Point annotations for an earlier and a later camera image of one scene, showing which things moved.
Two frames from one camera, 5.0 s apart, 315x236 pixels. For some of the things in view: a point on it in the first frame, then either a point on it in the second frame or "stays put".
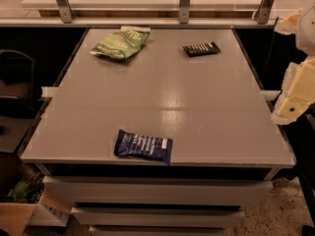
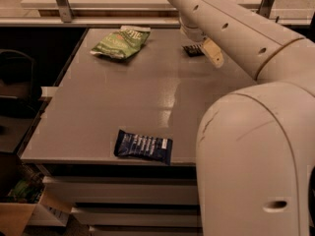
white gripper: [307, 29] -> [196, 35]
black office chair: [19, 91] stays put
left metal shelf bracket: [64, 7] stays put
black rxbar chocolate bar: [200, 49] stays put
